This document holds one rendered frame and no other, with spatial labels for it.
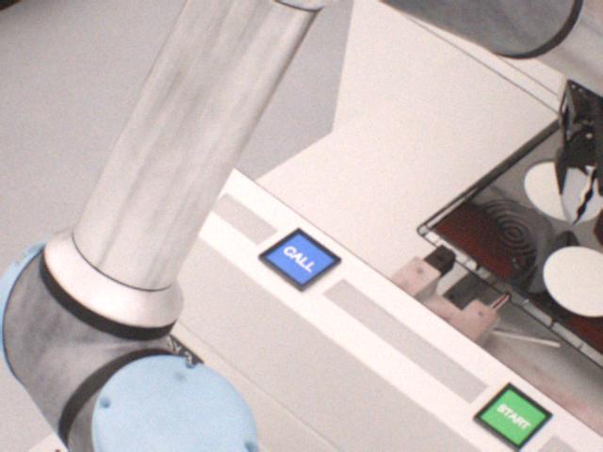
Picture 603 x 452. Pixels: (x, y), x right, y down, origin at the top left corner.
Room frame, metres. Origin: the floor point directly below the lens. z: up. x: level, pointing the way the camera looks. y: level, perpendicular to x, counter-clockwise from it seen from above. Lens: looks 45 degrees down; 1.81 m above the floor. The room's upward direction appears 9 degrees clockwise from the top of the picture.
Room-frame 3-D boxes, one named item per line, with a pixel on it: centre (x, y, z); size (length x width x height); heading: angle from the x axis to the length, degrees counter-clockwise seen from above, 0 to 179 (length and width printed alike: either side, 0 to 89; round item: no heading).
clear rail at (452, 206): (1.11, -0.23, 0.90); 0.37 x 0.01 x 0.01; 144
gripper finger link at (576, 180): (1.02, -0.28, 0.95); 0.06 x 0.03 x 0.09; 5
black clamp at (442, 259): (0.92, -0.15, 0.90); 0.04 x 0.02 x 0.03; 144
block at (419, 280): (0.87, -0.11, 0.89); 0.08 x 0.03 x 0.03; 144
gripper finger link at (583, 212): (1.02, -0.31, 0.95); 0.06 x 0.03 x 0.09; 5
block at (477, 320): (0.82, -0.18, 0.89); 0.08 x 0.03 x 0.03; 144
